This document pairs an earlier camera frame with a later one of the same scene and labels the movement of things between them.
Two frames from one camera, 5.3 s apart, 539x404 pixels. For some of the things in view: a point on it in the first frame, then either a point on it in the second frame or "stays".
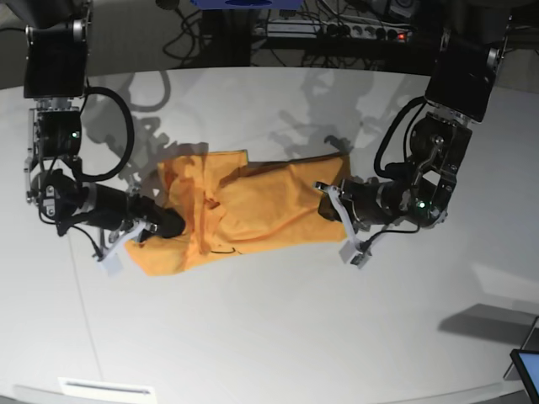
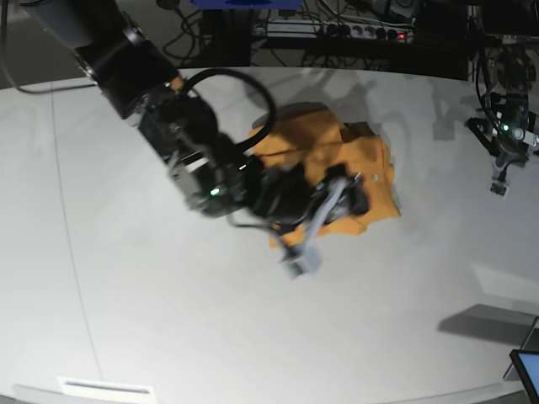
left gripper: [128, 216] -> [285, 198]
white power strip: [333, 29] stays
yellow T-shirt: [230, 207] -> [317, 138]
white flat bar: [84, 387] stays
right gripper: [365, 204] -> [508, 152]
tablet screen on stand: [525, 365] stays
